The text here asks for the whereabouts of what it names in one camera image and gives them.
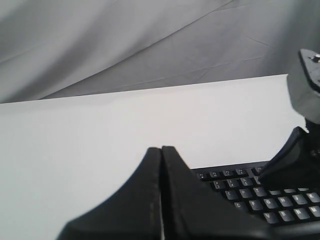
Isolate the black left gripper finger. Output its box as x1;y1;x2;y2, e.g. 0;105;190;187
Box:
57;147;162;240

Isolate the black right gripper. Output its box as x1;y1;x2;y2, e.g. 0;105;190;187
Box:
258;119;320;186

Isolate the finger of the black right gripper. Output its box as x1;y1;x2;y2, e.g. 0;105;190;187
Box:
161;146;277;240

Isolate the black acer keyboard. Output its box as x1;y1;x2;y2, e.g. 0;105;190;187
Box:
193;161;320;227

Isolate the grey backdrop cloth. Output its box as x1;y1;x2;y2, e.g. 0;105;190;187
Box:
0;0;320;103

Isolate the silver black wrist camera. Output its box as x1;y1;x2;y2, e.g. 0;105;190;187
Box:
286;48;320;132

